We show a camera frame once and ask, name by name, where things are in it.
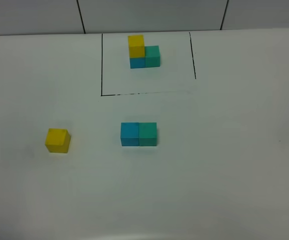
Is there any green cube block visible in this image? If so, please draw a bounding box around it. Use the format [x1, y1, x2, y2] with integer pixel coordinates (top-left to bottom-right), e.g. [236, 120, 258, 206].
[139, 122, 158, 147]

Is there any blue cube block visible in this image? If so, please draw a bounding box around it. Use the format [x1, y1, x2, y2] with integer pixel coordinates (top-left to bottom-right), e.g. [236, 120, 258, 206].
[120, 122, 140, 147]

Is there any yellow cube block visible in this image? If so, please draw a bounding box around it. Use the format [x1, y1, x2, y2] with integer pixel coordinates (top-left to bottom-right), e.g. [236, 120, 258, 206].
[45, 128, 71, 154]

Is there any template blue block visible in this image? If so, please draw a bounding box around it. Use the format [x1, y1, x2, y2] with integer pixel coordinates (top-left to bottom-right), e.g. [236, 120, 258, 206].
[129, 57, 146, 69]

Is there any template green block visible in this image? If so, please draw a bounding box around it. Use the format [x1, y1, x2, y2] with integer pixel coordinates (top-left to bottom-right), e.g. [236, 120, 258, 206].
[144, 45, 161, 68]

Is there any template yellow block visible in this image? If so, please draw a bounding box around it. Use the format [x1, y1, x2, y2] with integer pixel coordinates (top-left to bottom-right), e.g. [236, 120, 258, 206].
[128, 34, 145, 58]

